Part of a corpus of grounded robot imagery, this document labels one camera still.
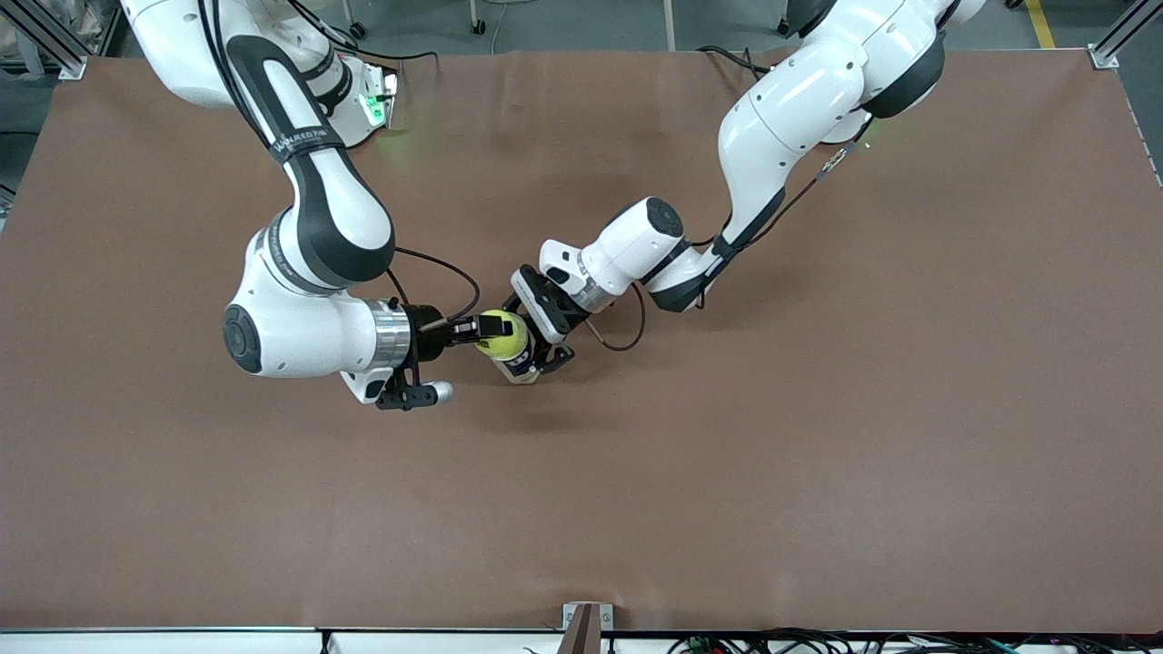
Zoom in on clear tennis ball can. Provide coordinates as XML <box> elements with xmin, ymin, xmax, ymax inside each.
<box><xmin>491</xmin><ymin>345</ymin><xmax>546</xmax><ymax>386</ymax></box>

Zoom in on yellow tennis ball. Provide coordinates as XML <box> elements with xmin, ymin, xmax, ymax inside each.
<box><xmin>476</xmin><ymin>310</ymin><xmax>531</xmax><ymax>362</ymax></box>

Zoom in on black cable bundle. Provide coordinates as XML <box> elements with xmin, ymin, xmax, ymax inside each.
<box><xmin>668</xmin><ymin>627</ymin><xmax>1163</xmax><ymax>654</ymax></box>

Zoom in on black arm base cable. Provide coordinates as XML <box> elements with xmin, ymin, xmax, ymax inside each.
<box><xmin>697</xmin><ymin>44</ymin><xmax>773</xmax><ymax>83</ymax></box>
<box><xmin>291</xmin><ymin>0</ymin><xmax>444</xmax><ymax>64</ymax></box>

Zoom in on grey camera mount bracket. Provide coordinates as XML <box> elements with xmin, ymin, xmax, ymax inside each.
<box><xmin>562</xmin><ymin>601</ymin><xmax>615</xmax><ymax>654</ymax></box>

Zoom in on black right arm base cable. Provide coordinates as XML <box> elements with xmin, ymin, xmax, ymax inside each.
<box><xmin>291</xmin><ymin>0</ymin><xmax>444</xmax><ymax>64</ymax></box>

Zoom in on aluminium frame post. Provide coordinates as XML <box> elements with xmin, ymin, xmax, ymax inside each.
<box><xmin>0</xmin><ymin>0</ymin><xmax>89</xmax><ymax>81</ymax></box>
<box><xmin>1088</xmin><ymin>0</ymin><xmax>1163</xmax><ymax>72</ymax></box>

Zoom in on black left arm base cable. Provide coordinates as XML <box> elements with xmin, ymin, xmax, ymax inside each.
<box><xmin>697</xmin><ymin>44</ymin><xmax>773</xmax><ymax>83</ymax></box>

